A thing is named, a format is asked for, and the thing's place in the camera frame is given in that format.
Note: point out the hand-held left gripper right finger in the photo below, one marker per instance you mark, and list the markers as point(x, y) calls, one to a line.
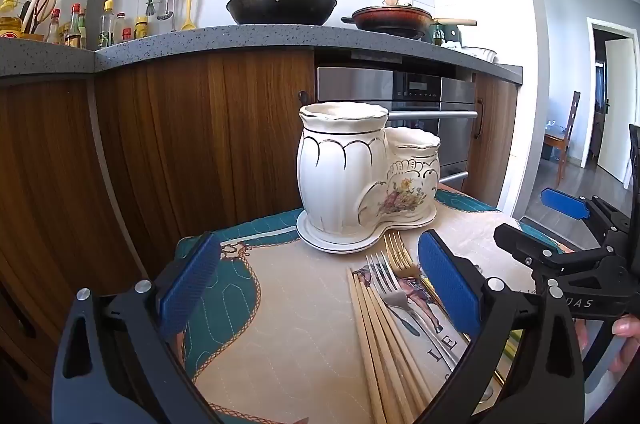
point(450, 284)

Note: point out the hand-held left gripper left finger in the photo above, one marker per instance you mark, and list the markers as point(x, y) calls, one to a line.
point(190, 289)

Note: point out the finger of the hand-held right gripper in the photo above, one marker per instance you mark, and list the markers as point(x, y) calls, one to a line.
point(565, 202)
point(522, 246)

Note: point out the silver fork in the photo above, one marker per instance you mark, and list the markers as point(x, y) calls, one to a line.
point(395, 299)

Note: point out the gold fork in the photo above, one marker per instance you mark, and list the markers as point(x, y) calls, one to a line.
point(397, 254)

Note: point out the white floral ceramic utensil holder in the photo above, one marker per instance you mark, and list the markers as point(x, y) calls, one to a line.
point(340, 164)

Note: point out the person's right hand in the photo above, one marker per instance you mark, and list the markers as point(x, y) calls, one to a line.
point(627, 334)

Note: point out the wooden dining chair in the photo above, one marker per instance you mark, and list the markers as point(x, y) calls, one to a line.
point(570, 134)

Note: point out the black chair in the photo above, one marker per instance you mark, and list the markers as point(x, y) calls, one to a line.
point(635, 154)

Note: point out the narrow wooden cabinet door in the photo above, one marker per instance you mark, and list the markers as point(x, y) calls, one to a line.
point(495, 139)

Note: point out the white door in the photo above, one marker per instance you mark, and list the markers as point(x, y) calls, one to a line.
point(617, 109)

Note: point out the printed quilted table mat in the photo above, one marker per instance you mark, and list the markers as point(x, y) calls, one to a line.
point(300, 329)

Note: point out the white ceramic drip tray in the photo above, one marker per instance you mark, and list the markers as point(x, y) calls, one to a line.
point(325, 244)

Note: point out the wide wooden cabinet door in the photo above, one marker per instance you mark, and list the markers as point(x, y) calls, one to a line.
point(200, 144)

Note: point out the white cloth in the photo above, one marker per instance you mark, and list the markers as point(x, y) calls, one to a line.
point(477, 54)

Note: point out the wooden corner cabinet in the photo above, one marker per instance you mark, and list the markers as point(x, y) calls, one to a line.
point(40, 204)

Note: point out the dark green container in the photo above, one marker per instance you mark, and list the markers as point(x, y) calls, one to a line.
point(452, 34)

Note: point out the small green glass bottle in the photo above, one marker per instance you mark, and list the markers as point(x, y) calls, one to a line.
point(438, 36)

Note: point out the stainless built-in oven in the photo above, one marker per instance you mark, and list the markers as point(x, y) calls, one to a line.
point(350, 86)

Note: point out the grey speckled countertop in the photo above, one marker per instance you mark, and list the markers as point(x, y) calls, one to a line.
point(200, 44)

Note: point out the red frying pan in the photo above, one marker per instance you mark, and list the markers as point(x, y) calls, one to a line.
point(390, 19)

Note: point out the yellow jar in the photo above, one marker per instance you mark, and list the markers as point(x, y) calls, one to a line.
point(141, 29)

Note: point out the short red-cap bottle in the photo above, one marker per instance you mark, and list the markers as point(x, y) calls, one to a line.
point(120, 31)

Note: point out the yellow-cap clear bottle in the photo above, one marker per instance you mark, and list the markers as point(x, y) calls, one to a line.
point(106, 29)

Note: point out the tall red-cap sauce bottle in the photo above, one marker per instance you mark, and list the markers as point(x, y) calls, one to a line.
point(74, 29)

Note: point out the wooden knife block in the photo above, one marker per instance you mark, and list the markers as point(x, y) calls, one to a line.
point(31, 35)

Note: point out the large yellow oil bottle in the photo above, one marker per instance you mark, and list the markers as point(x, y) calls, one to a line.
point(10, 19)

